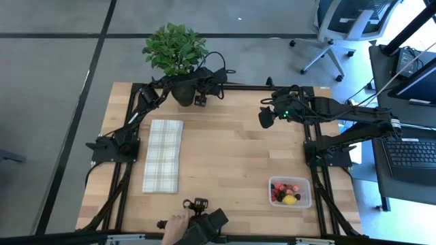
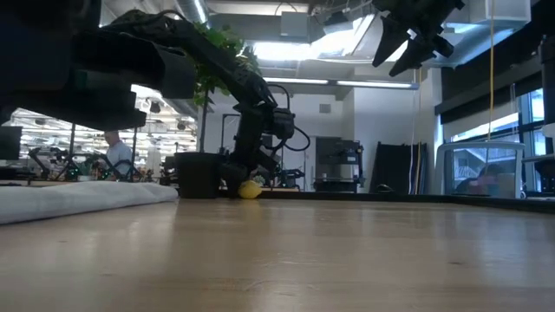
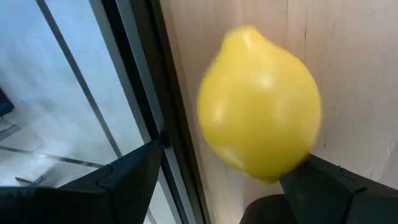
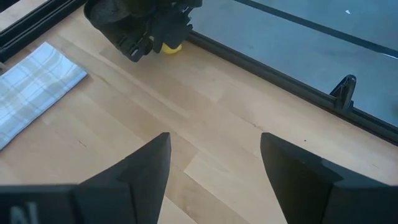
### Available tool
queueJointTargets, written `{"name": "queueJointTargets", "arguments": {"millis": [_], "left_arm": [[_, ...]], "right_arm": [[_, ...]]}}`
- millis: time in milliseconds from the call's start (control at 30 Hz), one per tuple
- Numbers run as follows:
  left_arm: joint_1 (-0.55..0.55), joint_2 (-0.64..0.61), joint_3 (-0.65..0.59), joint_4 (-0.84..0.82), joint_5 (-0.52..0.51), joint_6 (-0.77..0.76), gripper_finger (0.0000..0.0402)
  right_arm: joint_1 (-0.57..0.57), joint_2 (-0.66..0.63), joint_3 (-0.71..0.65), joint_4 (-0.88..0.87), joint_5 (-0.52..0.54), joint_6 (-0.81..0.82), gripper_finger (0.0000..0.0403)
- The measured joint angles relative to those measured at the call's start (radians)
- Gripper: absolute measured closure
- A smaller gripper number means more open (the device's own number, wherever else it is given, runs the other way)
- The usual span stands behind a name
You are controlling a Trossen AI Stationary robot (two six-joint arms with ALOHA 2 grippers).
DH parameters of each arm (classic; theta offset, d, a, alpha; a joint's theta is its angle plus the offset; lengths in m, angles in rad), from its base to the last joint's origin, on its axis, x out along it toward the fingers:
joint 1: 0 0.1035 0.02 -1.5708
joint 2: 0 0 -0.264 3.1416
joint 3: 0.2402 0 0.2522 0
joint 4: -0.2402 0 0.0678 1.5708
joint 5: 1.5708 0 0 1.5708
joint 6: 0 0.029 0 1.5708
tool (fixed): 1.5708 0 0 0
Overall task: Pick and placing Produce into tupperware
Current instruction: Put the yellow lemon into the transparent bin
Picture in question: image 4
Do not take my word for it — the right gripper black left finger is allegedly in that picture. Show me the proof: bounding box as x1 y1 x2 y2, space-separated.
73 132 172 224

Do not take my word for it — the small yellow lemon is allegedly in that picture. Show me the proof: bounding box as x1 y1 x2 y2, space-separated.
160 42 183 55

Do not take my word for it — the black table frame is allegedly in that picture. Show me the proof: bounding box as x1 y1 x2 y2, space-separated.
0 0 398 147

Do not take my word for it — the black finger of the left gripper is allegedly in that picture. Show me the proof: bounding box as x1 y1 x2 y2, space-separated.
152 14 193 53
116 32 154 62

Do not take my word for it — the black frame bracket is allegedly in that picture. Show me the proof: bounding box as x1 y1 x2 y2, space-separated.
328 74 358 110

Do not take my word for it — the white plaid cloth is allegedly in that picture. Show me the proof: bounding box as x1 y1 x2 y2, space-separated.
0 42 88 151

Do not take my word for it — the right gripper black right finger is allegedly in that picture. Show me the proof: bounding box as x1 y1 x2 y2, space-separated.
260 132 398 224

